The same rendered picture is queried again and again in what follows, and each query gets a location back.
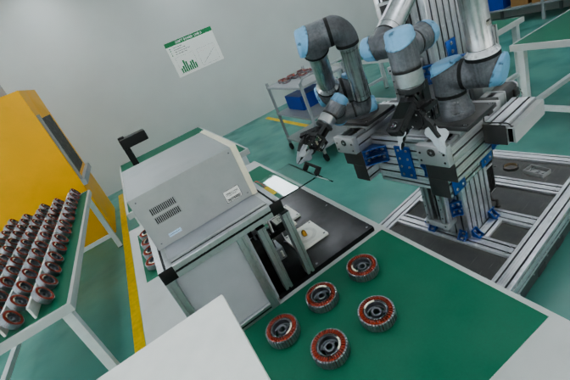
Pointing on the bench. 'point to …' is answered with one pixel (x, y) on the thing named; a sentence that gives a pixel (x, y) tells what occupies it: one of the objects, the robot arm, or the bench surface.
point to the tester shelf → (215, 235)
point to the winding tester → (187, 187)
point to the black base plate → (350, 233)
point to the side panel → (227, 284)
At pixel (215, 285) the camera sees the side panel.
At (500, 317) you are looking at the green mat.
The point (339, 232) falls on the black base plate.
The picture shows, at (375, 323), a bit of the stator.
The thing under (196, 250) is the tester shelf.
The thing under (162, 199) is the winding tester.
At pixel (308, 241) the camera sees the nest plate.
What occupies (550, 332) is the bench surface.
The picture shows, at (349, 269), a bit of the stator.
